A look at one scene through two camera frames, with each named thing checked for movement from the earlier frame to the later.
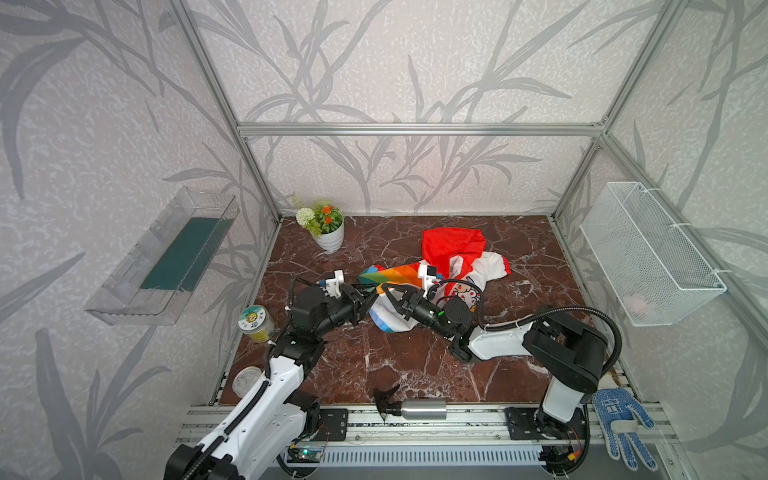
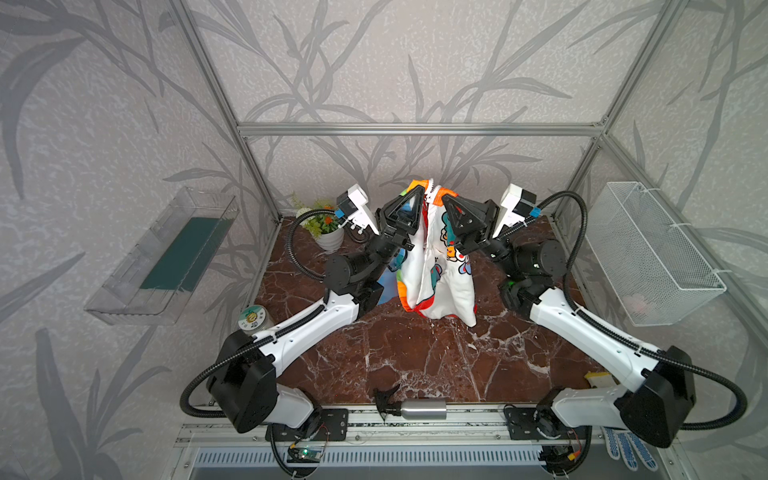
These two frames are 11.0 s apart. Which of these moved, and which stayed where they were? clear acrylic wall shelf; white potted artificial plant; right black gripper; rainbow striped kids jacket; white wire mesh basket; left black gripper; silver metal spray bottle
Moved: left black gripper; right black gripper; rainbow striped kids jacket
Stayed: silver metal spray bottle; clear acrylic wall shelf; white wire mesh basket; white potted artificial plant
